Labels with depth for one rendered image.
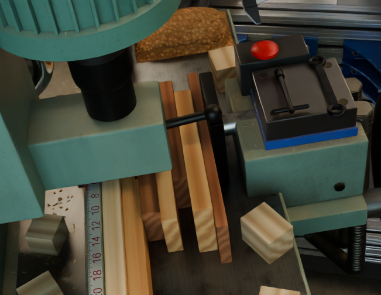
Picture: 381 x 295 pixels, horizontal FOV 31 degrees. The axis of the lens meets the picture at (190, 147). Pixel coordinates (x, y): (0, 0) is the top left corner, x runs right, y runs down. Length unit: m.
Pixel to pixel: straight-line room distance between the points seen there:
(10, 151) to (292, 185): 0.31
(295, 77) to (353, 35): 0.58
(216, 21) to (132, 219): 0.37
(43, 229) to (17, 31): 0.38
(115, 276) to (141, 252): 0.04
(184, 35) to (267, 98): 0.26
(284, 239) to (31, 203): 0.25
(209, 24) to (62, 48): 0.45
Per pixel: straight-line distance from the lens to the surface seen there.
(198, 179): 0.69
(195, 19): 0.96
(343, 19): 1.31
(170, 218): 0.68
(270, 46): 0.75
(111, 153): 0.69
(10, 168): 0.65
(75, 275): 0.86
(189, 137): 0.73
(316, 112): 0.71
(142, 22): 0.54
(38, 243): 0.87
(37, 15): 0.53
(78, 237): 0.89
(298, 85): 0.74
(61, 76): 2.45
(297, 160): 0.73
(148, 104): 0.68
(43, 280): 0.81
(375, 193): 0.87
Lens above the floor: 1.49
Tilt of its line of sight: 45 degrees down
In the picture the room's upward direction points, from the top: 9 degrees counter-clockwise
